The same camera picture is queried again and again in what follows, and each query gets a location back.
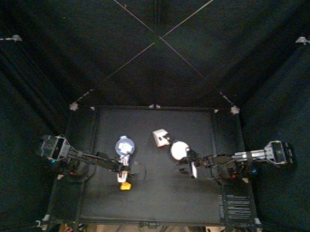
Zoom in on orange salmon sushi toy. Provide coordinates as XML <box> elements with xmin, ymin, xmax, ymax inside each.
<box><xmin>119</xmin><ymin>181</ymin><xmax>133</xmax><ymax>191</ymax></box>

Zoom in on white round plate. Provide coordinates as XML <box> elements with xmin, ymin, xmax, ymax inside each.
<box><xmin>169</xmin><ymin>140</ymin><xmax>189</xmax><ymax>161</ymax></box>

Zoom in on blue patterned plate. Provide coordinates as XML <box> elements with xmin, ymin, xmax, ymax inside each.
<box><xmin>113</xmin><ymin>135</ymin><xmax>136</xmax><ymax>158</ymax></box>

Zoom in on white toy box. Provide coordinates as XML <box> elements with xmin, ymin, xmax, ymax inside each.
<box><xmin>151</xmin><ymin>128</ymin><xmax>172</xmax><ymax>148</ymax></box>

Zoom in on thin diagonal brace wire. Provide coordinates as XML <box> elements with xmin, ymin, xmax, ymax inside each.
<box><xmin>112</xmin><ymin>0</ymin><xmax>236</xmax><ymax>107</ymax></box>
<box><xmin>73</xmin><ymin>0</ymin><xmax>213</xmax><ymax>103</ymax></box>

